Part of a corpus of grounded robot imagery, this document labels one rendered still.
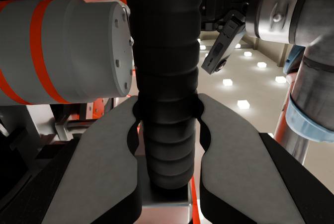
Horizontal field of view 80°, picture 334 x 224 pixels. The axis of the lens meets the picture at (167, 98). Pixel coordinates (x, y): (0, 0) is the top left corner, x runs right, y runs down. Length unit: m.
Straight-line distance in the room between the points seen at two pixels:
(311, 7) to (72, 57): 0.27
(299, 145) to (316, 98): 0.34
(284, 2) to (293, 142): 0.42
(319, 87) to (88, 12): 0.29
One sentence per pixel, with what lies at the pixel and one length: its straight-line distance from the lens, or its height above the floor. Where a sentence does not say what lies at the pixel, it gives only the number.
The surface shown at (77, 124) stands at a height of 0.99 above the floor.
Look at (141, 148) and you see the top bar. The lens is 0.27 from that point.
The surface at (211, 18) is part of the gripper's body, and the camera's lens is 0.34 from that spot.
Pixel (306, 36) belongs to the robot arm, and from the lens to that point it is 0.29.
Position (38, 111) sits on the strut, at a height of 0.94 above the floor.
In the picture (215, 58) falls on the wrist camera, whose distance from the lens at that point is 0.37.
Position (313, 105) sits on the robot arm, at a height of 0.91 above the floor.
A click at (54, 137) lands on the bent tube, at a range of 0.39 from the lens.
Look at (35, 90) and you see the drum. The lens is 0.28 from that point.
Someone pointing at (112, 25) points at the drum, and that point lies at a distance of 0.25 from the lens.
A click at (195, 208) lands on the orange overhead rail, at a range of 3.10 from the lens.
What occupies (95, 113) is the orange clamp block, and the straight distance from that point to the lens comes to 0.59.
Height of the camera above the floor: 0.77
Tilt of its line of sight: 30 degrees up
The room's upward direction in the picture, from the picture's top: 178 degrees clockwise
